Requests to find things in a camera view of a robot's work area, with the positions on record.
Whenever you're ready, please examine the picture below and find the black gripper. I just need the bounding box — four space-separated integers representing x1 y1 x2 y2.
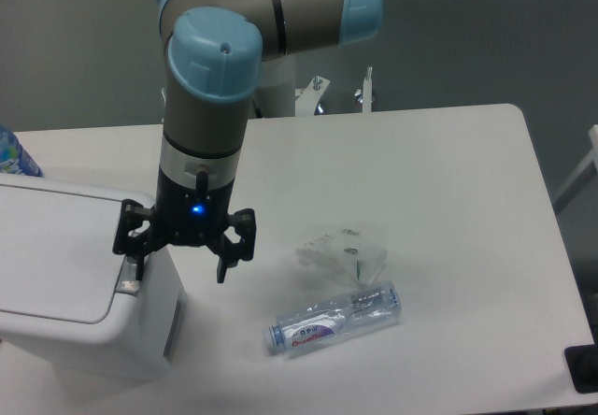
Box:
112 169 257 284

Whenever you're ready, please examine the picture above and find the white push-lid trash can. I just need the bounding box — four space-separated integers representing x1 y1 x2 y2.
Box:
1 174 186 379

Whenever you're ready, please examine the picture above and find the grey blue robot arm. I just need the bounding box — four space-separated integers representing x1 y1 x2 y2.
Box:
113 0 383 280

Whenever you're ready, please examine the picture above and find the clear plastic water bottle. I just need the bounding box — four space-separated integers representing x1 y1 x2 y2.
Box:
263 280 402 358

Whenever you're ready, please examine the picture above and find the crumpled clear plastic wrapper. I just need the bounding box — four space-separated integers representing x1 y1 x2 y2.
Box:
295 228 388 286

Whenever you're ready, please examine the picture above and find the blue labelled bottle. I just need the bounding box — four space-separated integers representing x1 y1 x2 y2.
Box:
1 126 45 177

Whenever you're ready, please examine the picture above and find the black object at table edge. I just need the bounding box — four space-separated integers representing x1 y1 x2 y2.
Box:
564 344 597 394

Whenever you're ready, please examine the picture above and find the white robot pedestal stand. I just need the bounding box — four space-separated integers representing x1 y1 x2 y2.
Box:
160 52 375 125

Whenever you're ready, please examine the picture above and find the white frame at right edge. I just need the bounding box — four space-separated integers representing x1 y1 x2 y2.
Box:
552 124 597 214

